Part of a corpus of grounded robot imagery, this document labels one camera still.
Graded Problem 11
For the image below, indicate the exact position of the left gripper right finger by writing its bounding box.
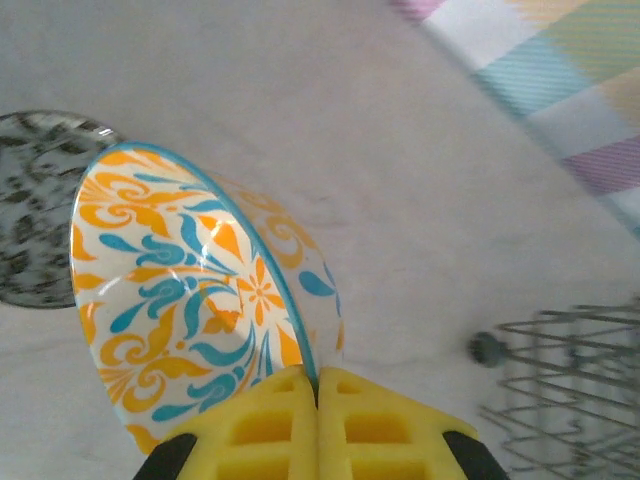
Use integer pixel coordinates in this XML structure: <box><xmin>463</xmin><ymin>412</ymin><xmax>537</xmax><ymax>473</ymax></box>
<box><xmin>318</xmin><ymin>367</ymin><xmax>511</xmax><ymax>480</ymax></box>

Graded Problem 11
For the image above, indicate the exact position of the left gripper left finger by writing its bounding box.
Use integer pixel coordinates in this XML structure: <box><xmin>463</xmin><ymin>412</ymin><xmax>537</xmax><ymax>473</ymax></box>
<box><xmin>132</xmin><ymin>364</ymin><xmax>320</xmax><ymax>480</ymax></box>

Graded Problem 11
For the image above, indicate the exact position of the grey wire dish rack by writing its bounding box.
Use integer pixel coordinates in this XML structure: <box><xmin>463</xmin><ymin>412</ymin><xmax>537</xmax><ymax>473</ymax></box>
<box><xmin>467</xmin><ymin>297</ymin><xmax>640</xmax><ymax>480</ymax></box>

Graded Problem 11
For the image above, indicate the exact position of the orange blue patterned bowl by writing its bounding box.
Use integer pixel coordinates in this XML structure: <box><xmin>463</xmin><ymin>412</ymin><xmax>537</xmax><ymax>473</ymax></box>
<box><xmin>68</xmin><ymin>141</ymin><xmax>346</xmax><ymax>456</ymax></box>

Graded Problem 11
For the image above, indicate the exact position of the black leaf patterned bowl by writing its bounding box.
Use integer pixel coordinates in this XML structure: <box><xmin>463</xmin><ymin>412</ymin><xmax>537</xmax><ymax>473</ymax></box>
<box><xmin>0</xmin><ymin>109</ymin><xmax>121</xmax><ymax>310</ymax></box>

